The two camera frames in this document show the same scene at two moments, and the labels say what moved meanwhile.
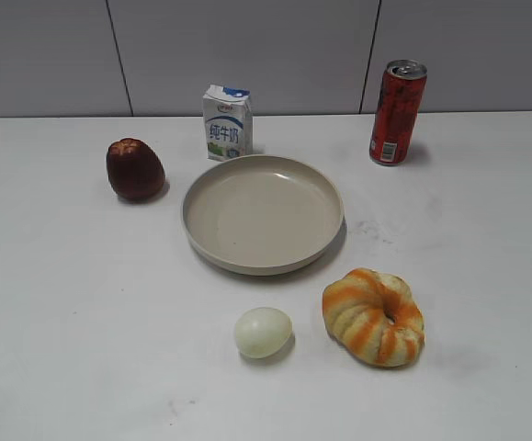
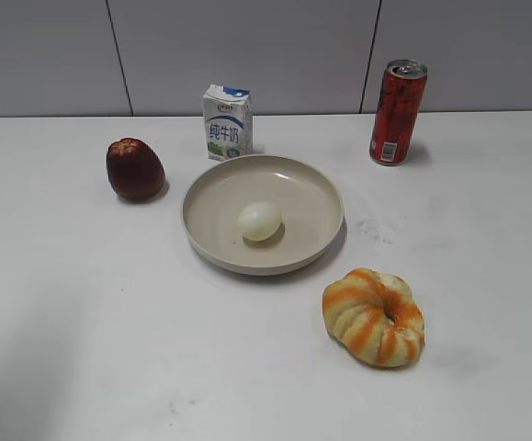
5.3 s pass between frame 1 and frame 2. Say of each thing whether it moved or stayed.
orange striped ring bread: stayed
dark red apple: stayed
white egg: moved
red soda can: stayed
